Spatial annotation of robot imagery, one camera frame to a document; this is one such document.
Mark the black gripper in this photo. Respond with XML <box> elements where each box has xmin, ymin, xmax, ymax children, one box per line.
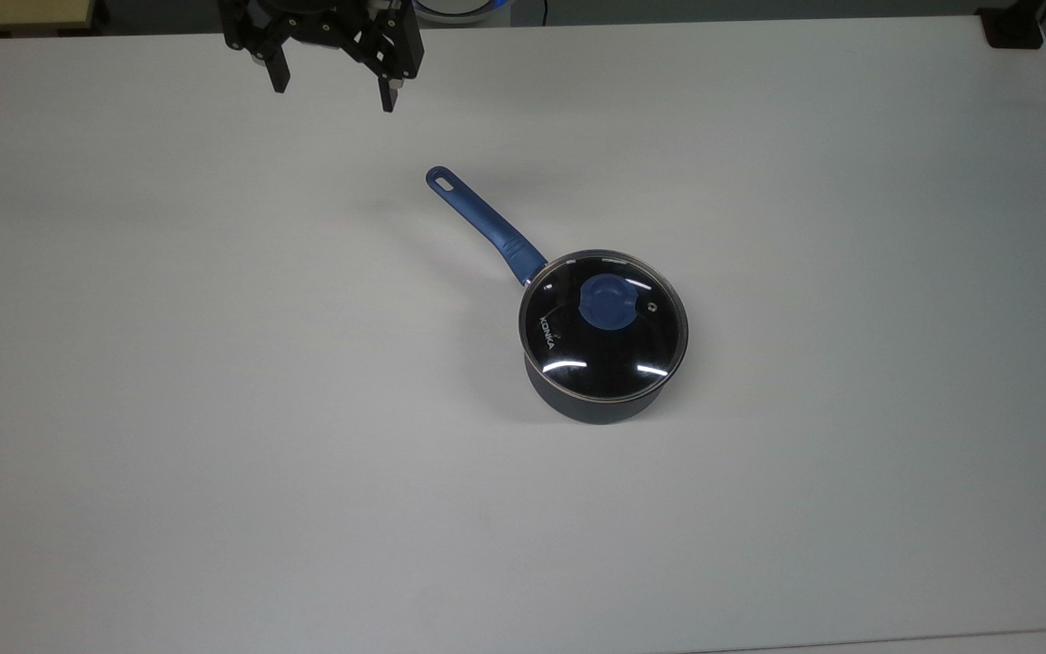
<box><xmin>218</xmin><ymin>0</ymin><xmax>425</xmax><ymax>114</ymax></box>

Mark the glass lid with blue knob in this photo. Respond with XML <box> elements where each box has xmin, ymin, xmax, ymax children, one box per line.
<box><xmin>518</xmin><ymin>249</ymin><xmax>690</xmax><ymax>402</ymax></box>

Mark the beige cabinet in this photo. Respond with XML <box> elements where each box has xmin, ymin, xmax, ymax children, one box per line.
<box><xmin>0</xmin><ymin>0</ymin><xmax>110</xmax><ymax>37</ymax></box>

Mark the black table clamp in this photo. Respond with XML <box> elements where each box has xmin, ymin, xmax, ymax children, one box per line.
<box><xmin>978</xmin><ymin>0</ymin><xmax>1046</xmax><ymax>50</ymax></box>

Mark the dark saucepan with blue handle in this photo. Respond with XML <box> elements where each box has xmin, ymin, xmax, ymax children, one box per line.
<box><xmin>425</xmin><ymin>165</ymin><xmax>690</xmax><ymax>426</ymax></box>

